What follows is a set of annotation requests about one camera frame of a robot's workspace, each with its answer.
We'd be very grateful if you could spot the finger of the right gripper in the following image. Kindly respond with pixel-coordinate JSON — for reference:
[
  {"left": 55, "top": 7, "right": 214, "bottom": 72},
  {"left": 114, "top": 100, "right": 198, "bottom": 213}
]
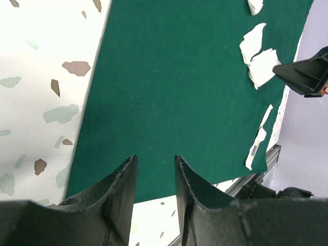
[{"left": 273, "top": 47, "right": 327, "bottom": 97}]

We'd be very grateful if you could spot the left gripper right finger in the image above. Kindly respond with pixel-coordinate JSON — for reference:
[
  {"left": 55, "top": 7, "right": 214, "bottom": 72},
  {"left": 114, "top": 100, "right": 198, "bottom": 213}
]
[{"left": 174, "top": 155, "right": 327, "bottom": 245}]

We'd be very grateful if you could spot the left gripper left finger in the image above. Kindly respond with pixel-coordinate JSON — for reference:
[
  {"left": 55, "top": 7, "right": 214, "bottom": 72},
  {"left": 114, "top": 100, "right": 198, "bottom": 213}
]
[{"left": 1, "top": 155, "right": 138, "bottom": 245}]

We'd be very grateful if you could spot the white gauze pad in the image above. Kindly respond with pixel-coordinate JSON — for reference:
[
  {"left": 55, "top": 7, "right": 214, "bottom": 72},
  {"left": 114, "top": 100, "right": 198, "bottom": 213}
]
[
  {"left": 239, "top": 23, "right": 267, "bottom": 65},
  {"left": 247, "top": 0, "right": 263, "bottom": 15},
  {"left": 248, "top": 49, "right": 281, "bottom": 90}
]

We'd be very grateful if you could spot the green surgical drape cloth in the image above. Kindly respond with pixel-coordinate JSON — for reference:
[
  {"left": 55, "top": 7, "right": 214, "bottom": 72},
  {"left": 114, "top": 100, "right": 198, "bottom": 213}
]
[{"left": 67, "top": 1, "right": 312, "bottom": 202}]

